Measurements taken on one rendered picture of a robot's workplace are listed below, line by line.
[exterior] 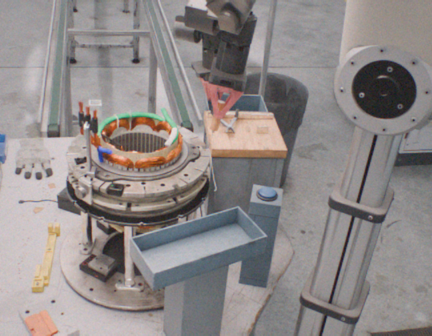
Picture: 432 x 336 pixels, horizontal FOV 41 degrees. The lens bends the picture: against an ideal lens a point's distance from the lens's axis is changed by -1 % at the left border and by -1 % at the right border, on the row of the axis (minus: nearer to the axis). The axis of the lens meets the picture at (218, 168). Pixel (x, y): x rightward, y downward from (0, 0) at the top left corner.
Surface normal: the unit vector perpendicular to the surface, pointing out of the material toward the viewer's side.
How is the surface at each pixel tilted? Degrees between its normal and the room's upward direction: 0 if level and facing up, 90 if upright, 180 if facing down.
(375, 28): 109
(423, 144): 89
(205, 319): 90
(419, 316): 0
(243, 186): 90
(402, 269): 0
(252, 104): 90
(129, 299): 0
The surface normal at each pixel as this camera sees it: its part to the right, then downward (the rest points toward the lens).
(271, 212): -0.15, 0.53
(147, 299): 0.08, -0.83
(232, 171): 0.11, 0.55
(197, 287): 0.50, 0.50
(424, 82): -0.44, 0.46
